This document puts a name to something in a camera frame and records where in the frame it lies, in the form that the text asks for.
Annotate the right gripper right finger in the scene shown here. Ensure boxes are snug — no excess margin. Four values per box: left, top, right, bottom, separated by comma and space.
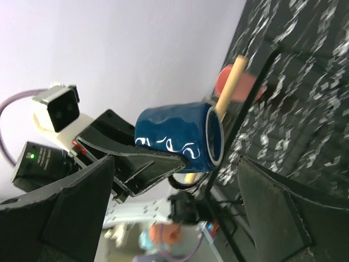
237, 157, 348, 262

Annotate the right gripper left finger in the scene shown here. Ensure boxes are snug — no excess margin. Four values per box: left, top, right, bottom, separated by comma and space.
1, 157, 115, 261

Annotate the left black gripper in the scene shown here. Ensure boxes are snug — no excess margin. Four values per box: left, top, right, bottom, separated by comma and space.
69, 109, 188, 204

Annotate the dark blue mug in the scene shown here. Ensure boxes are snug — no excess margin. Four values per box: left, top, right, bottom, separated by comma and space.
134, 102, 224, 175

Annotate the pink cup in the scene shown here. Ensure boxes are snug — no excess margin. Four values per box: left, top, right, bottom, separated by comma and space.
215, 64, 257, 103

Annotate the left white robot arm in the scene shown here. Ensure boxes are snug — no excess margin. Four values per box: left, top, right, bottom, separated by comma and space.
1, 110, 202, 230

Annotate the black marble mat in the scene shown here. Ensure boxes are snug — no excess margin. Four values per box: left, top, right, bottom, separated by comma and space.
212, 1, 348, 261

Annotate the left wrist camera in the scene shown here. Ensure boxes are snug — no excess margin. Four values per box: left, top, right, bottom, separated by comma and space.
31, 83, 91, 150

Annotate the black wire dish rack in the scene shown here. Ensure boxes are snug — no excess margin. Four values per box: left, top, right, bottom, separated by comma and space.
201, 49, 349, 262

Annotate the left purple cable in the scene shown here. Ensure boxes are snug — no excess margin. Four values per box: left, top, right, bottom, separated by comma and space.
0, 88, 50, 167

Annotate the left wooden rack handle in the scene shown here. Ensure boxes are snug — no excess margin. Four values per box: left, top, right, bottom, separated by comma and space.
184, 55, 249, 183

